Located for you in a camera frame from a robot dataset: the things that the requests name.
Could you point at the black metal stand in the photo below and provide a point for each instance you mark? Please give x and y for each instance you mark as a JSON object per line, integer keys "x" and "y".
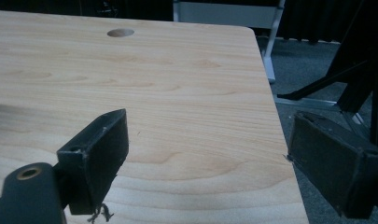
{"x": 351, "y": 71}

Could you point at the white metal table frame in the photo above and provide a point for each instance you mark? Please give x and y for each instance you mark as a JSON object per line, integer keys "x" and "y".
{"x": 239, "y": 18}

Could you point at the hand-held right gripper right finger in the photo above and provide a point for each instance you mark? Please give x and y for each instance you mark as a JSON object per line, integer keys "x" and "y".
{"x": 329, "y": 165}

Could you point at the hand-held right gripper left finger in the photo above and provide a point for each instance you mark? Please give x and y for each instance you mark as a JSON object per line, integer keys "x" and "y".
{"x": 96, "y": 161}

